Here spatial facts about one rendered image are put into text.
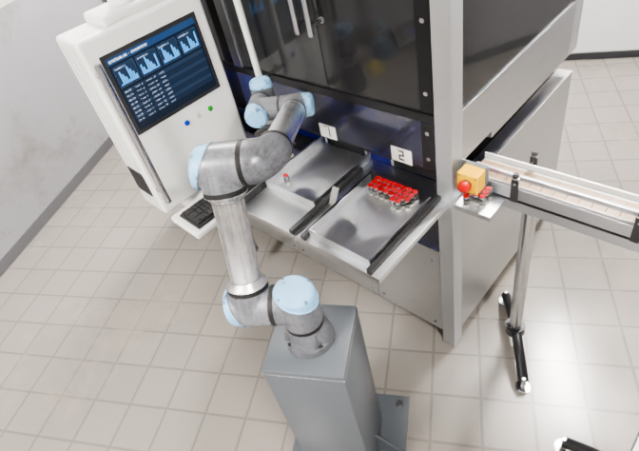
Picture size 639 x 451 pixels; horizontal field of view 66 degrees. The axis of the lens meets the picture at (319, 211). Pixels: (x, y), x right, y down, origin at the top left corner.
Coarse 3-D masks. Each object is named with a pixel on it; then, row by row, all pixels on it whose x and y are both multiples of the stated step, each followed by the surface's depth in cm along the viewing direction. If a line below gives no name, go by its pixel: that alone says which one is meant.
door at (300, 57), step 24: (264, 0) 168; (240, 24) 186; (264, 24) 176; (288, 24) 168; (240, 48) 195; (264, 48) 185; (288, 48) 175; (312, 48) 167; (288, 72) 184; (312, 72) 175
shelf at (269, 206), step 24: (384, 168) 187; (264, 192) 190; (432, 192) 172; (264, 216) 180; (288, 216) 177; (432, 216) 163; (312, 240) 166; (408, 240) 157; (360, 264) 154; (384, 264) 152
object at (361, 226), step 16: (368, 176) 180; (352, 192) 176; (368, 192) 178; (336, 208) 172; (352, 208) 173; (368, 208) 172; (384, 208) 170; (416, 208) 167; (320, 224) 168; (336, 224) 169; (352, 224) 168; (368, 224) 166; (384, 224) 165; (400, 224) 163; (320, 240) 163; (336, 240) 163; (352, 240) 162; (368, 240) 160; (384, 240) 159; (352, 256) 155; (368, 256) 155
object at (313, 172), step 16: (320, 144) 207; (304, 160) 201; (320, 160) 199; (336, 160) 197; (352, 160) 195; (368, 160) 192; (304, 176) 193; (320, 176) 191; (336, 176) 189; (288, 192) 183; (304, 192) 185; (320, 192) 183
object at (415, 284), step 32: (544, 96) 203; (512, 128) 190; (544, 128) 212; (480, 160) 180; (544, 160) 228; (256, 224) 293; (480, 224) 193; (512, 224) 224; (320, 256) 260; (416, 256) 199; (480, 256) 206; (512, 256) 243; (384, 288) 234; (416, 288) 214; (480, 288) 222
